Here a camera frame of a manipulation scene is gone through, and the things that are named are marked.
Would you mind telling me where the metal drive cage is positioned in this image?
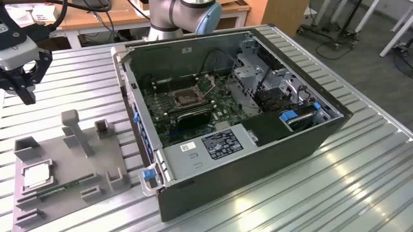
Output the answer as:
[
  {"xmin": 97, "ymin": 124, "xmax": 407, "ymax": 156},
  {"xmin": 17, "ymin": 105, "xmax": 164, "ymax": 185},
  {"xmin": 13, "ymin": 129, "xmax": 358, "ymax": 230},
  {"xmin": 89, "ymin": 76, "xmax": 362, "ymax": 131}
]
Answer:
[{"xmin": 231, "ymin": 36, "xmax": 293, "ymax": 112}]

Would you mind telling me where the black fan shroud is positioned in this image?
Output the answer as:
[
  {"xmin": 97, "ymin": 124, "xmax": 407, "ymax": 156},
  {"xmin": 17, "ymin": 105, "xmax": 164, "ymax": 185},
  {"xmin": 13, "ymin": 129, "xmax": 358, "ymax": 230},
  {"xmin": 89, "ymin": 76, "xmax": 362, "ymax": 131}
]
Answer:
[{"xmin": 176, "ymin": 110, "xmax": 212, "ymax": 132}]

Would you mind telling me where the metal socket cover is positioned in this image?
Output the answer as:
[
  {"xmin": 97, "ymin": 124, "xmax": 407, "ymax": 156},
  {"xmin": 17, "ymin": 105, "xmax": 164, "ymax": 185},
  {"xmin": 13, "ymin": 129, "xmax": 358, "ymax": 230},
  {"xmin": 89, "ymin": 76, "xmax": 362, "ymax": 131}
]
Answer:
[{"xmin": 195, "ymin": 74, "xmax": 216, "ymax": 92}]

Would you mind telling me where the grey power supply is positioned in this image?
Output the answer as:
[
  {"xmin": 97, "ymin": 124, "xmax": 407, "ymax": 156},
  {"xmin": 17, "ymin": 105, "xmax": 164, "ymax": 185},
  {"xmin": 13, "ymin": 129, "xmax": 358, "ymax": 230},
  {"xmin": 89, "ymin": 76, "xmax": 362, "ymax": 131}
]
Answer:
[{"xmin": 163, "ymin": 124, "xmax": 259, "ymax": 182}]

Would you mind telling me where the CPU socket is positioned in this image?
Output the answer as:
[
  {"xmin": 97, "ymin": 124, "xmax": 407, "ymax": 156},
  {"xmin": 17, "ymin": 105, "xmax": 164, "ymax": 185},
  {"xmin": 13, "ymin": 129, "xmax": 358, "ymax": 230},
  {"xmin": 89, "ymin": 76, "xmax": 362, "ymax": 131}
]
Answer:
[{"xmin": 174, "ymin": 88, "xmax": 207, "ymax": 110}]

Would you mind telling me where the green motherboard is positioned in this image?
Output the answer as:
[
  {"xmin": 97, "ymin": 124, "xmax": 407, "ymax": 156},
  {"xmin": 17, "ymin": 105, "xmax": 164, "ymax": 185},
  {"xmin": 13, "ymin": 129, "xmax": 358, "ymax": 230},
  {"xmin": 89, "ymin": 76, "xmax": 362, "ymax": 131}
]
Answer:
[{"xmin": 141, "ymin": 74, "xmax": 259, "ymax": 148}]

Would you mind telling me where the grey parts rack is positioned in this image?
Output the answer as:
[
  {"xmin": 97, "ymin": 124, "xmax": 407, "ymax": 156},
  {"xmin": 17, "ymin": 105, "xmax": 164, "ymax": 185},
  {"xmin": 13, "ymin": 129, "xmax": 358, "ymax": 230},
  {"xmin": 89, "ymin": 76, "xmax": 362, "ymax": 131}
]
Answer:
[{"xmin": 12, "ymin": 109, "xmax": 131, "ymax": 229}]

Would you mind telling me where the black cable in case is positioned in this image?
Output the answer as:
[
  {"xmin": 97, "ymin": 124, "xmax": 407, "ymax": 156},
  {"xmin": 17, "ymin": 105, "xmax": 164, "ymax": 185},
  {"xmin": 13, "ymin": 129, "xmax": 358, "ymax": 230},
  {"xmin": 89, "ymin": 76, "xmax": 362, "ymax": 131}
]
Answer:
[{"xmin": 198, "ymin": 49, "xmax": 234, "ymax": 75}]

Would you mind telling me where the black PC case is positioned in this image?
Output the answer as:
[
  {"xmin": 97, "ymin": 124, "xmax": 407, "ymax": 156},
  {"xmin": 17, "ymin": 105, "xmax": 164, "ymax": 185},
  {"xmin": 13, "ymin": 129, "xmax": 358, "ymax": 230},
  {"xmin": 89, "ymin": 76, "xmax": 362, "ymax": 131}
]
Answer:
[{"xmin": 111, "ymin": 24, "xmax": 353, "ymax": 223}]

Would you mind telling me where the white box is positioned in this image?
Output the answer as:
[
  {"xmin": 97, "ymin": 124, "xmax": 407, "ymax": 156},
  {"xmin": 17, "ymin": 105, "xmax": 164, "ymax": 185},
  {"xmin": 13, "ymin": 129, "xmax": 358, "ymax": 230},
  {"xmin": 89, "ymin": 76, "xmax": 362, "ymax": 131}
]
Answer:
[{"xmin": 32, "ymin": 5, "xmax": 60, "ymax": 23}]

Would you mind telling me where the green RAM stick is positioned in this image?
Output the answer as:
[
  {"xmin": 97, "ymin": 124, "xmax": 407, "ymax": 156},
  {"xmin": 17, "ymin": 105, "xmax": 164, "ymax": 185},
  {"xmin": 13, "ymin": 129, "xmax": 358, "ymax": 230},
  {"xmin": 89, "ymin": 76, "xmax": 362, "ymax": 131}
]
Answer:
[{"xmin": 36, "ymin": 177, "xmax": 95, "ymax": 198}]

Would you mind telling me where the black RAM slot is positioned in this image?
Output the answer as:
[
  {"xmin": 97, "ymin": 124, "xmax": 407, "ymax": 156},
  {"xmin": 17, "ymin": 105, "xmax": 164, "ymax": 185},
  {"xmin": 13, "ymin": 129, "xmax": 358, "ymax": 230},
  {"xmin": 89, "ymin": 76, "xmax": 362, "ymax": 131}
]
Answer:
[
  {"xmin": 154, "ymin": 111, "xmax": 182, "ymax": 121},
  {"xmin": 151, "ymin": 76, "xmax": 198, "ymax": 87},
  {"xmin": 154, "ymin": 81, "xmax": 198, "ymax": 92},
  {"xmin": 163, "ymin": 106, "xmax": 210, "ymax": 116}
]

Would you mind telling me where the wooden cabinet panel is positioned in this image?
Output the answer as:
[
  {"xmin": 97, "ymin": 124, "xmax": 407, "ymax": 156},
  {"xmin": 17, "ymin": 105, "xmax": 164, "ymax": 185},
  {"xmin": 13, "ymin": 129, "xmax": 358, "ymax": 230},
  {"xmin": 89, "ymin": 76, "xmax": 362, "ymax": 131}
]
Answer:
[{"xmin": 263, "ymin": 0, "xmax": 310, "ymax": 39}]

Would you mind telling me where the white table frame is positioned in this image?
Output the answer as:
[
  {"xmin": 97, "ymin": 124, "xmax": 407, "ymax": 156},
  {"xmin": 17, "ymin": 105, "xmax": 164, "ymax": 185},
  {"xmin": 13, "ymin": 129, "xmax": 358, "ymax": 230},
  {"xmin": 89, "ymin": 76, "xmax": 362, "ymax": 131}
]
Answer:
[{"xmin": 354, "ymin": 0, "xmax": 413, "ymax": 58}]

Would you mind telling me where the black wheeled stand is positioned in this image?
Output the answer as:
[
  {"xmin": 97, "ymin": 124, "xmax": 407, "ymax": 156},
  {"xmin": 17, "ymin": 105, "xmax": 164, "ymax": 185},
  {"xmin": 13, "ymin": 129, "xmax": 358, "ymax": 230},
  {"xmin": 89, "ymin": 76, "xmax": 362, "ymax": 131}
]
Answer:
[{"xmin": 297, "ymin": 0, "xmax": 361, "ymax": 51}]

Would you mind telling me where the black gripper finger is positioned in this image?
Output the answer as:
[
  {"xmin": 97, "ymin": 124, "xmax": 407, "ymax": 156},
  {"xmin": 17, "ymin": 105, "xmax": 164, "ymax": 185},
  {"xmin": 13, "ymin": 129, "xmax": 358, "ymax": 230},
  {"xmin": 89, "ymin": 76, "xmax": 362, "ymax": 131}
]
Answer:
[
  {"xmin": 13, "ymin": 49, "xmax": 53, "ymax": 105},
  {"xmin": 0, "ymin": 69, "xmax": 17, "ymax": 95}
]

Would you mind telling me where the wooden desk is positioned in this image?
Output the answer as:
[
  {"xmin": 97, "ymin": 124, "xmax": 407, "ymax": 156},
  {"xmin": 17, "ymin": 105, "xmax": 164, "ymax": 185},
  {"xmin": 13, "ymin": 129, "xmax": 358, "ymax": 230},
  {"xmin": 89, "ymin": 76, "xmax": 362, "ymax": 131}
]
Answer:
[{"xmin": 60, "ymin": 0, "xmax": 252, "ymax": 49}]

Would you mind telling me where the CPU with silver top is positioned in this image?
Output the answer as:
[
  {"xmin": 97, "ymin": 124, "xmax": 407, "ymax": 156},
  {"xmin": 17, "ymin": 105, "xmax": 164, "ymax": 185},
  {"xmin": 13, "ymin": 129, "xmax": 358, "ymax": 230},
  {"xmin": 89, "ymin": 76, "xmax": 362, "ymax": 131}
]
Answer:
[{"xmin": 23, "ymin": 166, "xmax": 53, "ymax": 188}]

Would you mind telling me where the black arm hose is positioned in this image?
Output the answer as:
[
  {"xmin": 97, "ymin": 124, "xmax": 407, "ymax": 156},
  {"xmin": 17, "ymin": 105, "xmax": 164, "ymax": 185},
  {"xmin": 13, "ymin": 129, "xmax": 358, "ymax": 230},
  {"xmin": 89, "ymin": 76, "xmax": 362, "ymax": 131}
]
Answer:
[{"xmin": 27, "ymin": 0, "xmax": 71, "ymax": 42}]

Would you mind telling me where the hard disk in blue carrier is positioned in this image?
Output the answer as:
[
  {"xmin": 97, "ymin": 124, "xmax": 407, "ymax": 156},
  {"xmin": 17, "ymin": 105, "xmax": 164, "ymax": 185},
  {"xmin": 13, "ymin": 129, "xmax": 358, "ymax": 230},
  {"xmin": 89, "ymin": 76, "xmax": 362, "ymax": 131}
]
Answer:
[{"xmin": 279, "ymin": 106, "xmax": 317, "ymax": 133}]

